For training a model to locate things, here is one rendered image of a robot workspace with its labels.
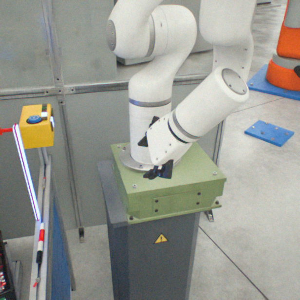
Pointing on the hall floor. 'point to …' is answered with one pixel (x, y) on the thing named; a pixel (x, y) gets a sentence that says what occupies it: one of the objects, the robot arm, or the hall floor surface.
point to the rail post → (64, 234)
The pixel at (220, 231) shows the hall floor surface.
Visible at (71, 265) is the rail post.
